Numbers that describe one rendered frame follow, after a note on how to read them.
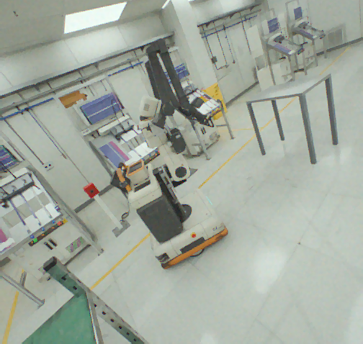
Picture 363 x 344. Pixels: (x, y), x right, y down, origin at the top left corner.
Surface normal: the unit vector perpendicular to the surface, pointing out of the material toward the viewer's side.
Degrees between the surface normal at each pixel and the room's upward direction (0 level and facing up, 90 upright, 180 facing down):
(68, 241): 88
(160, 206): 90
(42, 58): 90
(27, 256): 90
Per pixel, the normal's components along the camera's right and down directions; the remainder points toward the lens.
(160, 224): 0.21, 0.32
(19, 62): 0.56, 0.09
